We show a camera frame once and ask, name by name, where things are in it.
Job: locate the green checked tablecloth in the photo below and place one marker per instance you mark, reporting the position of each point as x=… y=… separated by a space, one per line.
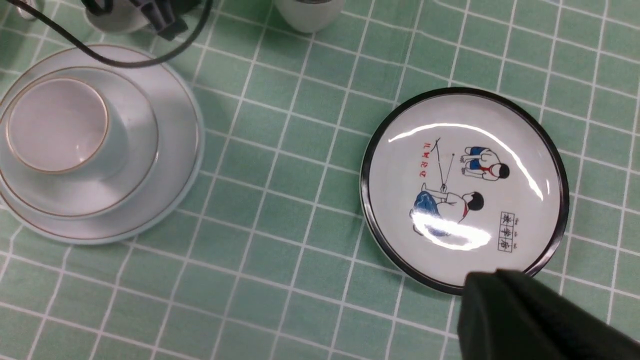
x=269 y=257

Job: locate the pale blue bowl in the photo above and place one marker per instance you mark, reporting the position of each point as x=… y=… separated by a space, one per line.
x=66 y=198

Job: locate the cartoon plate black rim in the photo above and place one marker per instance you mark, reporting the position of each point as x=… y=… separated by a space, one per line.
x=459 y=180

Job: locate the white bowl black rim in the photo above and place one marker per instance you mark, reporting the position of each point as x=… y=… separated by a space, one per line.
x=124 y=19

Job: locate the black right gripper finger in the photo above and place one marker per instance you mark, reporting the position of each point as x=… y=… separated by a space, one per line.
x=508 y=315

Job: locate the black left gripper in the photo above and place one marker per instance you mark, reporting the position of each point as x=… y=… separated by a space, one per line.
x=165 y=17

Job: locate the white cup black rim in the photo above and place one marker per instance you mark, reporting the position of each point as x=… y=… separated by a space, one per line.
x=309 y=16

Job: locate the pale blue cup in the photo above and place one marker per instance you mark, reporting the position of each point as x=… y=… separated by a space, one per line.
x=67 y=126

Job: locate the pale blue plate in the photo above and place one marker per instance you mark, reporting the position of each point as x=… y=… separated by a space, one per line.
x=179 y=157

